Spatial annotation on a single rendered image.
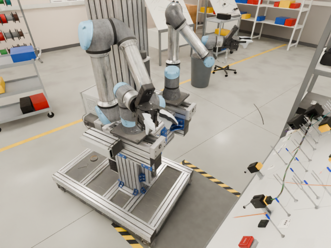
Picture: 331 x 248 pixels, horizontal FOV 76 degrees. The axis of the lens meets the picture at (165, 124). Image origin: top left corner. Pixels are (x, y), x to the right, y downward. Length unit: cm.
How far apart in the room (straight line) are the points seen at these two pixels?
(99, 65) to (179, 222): 168
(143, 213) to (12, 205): 143
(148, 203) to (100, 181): 57
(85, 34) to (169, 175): 170
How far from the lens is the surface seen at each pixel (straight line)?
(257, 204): 108
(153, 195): 217
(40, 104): 390
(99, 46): 104
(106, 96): 115
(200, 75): 438
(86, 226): 236
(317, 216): 97
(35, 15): 751
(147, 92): 72
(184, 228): 224
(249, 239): 99
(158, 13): 572
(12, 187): 303
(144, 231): 199
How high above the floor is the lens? 198
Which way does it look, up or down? 36 degrees down
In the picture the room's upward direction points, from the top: straight up
